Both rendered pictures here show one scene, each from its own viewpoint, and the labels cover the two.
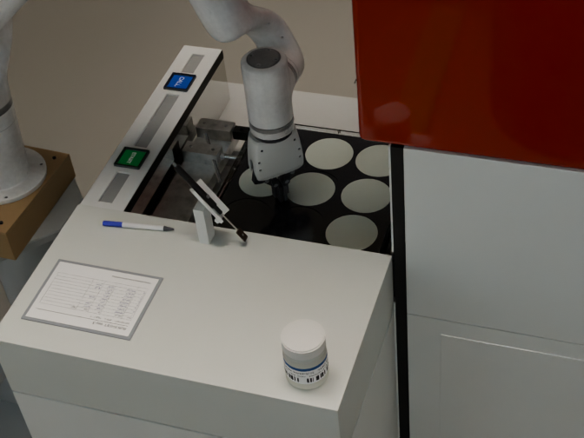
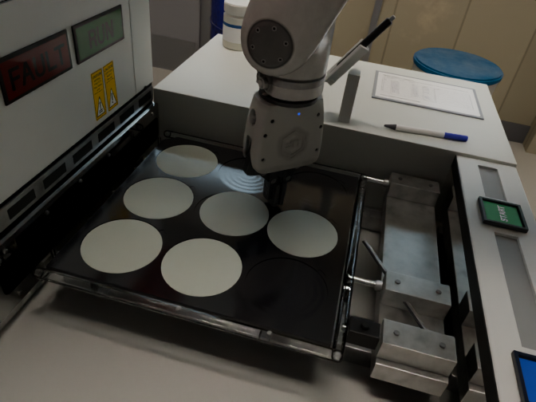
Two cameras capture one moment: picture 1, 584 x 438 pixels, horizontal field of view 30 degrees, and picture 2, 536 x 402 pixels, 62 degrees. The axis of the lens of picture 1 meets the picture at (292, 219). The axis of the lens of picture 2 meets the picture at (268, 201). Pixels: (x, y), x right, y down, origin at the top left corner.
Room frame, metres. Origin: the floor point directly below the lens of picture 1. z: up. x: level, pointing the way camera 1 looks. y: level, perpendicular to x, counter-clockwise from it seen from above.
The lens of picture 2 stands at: (2.13, -0.11, 1.31)
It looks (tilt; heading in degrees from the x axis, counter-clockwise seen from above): 37 degrees down; 167
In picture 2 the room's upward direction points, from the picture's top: 8 degrees clockwise
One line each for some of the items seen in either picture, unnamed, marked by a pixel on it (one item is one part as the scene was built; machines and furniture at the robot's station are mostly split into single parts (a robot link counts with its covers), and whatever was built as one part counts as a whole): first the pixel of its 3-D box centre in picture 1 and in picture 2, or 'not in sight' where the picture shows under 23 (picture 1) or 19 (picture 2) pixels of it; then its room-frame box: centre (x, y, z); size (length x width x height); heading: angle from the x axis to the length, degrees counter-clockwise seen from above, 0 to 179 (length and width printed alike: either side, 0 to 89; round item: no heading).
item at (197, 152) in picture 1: (202, 152); (415, 294); (1.79, 0.17, 0.89); 0.08 x 0.03 x 0.03; 67
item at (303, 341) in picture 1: (305, 354); (238, 24); (1.11, 0.00, 1.01); 0.07 x 0.07 x 0.10
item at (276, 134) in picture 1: (272, 122); (289, 80); (1.61, 0.01, 1.10); 0.09 x 0.08 x 0.03; 109
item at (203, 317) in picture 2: (337, 132); (180, 312); (1.80, -0.12, 0.90); 0.37 x 0.01 x 0.01; 67
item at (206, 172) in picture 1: (191, 187); (407, 268); (1.71, 0.20, 0.87); 0.36 x 0.08 x 0.03; 157
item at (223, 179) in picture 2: (314, 189); (229, 215); (1.63, -0.05, 0.90); 0.34 x 0.34 x 0.01; 67
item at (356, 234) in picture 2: (229, 175); (353, 246); (1.70, 0.12, 0.90); 0.38 x 0.01 x 0.01; 157
